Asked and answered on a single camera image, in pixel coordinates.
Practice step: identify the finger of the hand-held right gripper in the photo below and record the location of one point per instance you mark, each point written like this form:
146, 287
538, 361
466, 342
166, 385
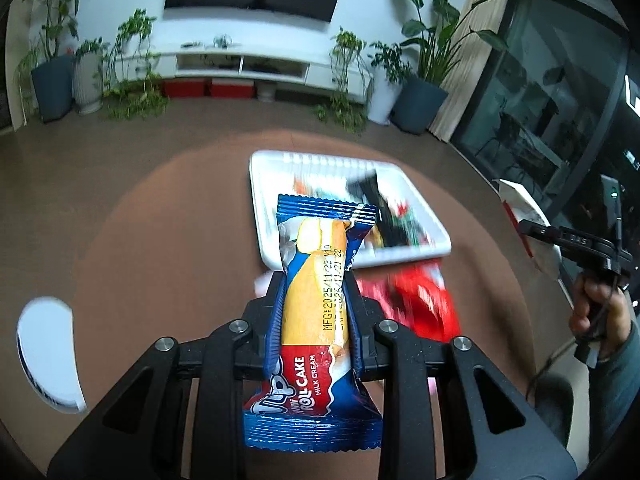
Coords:
537, 232

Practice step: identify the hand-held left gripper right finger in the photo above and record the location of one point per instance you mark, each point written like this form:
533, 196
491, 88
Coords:
367, 340

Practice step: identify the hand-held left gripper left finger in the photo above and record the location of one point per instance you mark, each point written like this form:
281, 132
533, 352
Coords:
252, 340

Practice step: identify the red and white patterned packet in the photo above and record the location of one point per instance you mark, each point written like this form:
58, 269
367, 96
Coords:
520, 200

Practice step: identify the blue roll cake packet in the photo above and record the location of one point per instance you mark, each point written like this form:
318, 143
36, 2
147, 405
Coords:
312, 280

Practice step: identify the white foam tray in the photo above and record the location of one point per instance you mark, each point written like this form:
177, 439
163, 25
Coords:
265, 200

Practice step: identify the black wafer packet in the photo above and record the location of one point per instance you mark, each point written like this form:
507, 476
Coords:
372, 195

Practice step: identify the person's right forearm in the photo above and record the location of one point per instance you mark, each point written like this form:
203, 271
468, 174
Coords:
620, 390

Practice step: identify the person's right hand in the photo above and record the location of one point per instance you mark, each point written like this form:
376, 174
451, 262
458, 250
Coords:
612, 315

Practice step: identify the red snack packet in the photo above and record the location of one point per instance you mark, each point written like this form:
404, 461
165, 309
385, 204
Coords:
420, 300

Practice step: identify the glass sliding door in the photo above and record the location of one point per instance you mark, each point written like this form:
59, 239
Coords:
555, 85

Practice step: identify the broad-leaf plant blue pot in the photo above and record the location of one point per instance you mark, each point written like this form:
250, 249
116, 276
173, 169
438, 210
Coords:
417, 105

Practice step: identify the beige curtain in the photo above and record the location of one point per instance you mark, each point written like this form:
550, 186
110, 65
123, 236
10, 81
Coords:
475, 60

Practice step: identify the leafy plant tall white pot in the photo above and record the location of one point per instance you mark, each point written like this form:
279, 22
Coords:
382, 100

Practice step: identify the trailing vine plant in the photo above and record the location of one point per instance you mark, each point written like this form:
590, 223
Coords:
135, 95
345, 105

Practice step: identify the small grey container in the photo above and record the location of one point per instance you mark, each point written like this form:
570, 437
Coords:
266, 91

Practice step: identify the red storage box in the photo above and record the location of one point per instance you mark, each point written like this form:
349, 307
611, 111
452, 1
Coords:
184, 88
231, 88

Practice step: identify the white television console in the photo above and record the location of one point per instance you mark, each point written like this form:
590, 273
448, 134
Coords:
280, 67

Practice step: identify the plant in ribbed white pot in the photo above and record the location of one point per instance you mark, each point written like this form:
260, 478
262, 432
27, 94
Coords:
89, 82

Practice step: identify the small-leaf tree blue pot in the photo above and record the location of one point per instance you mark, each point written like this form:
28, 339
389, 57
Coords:
52, 85

